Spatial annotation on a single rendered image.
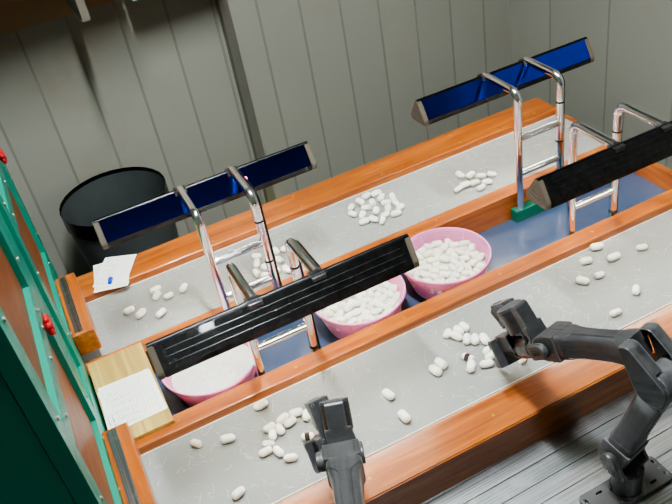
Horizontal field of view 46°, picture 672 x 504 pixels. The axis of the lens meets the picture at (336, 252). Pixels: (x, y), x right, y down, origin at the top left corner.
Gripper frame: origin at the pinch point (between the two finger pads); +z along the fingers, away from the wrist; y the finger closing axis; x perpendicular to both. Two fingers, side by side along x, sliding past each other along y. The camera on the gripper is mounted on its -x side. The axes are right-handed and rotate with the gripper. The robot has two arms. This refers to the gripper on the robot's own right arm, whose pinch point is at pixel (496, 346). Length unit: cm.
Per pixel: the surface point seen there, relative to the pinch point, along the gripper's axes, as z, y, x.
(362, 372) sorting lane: 19.7, 27.2, -5.6
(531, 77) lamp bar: 37, -63, -62
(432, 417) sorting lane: 2.6, 20.5, 8.5
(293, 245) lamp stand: 2, 35, -40
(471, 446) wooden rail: -9.1, 18.7, 15.3
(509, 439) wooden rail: -7.0, 9.2, 18.4
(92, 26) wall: 149, 41, -164
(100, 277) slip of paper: 80, 76, -59
